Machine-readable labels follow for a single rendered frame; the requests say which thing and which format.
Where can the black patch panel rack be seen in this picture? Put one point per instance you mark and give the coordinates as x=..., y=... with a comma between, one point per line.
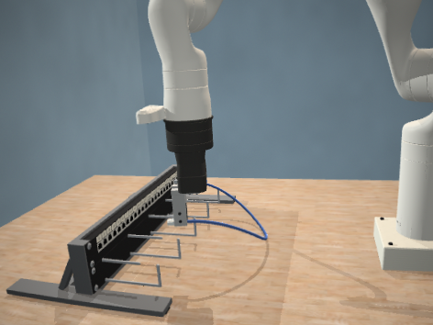
x=100, y=252

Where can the blue patch cable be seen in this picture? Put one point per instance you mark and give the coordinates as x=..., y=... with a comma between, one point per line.
x=231, y=226

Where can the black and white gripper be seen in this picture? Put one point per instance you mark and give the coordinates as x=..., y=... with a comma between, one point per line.
x=188, y=122

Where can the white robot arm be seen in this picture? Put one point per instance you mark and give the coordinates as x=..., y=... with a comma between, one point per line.
x=184, y=66

